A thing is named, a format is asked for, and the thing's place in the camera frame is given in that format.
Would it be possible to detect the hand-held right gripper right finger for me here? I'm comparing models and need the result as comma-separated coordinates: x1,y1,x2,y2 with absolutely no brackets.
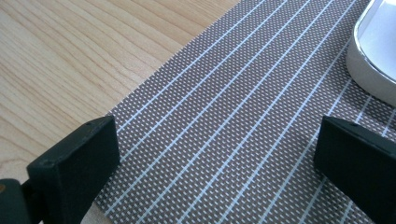
313,115,396,224

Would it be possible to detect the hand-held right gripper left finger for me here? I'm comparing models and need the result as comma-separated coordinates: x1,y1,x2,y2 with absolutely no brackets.
21,115,121,224

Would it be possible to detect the white square plate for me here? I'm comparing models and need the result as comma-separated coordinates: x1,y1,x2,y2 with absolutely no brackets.
345,0,396,108

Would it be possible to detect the brown white-striped woven placemat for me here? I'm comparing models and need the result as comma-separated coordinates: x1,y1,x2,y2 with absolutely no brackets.
94,0,396,224

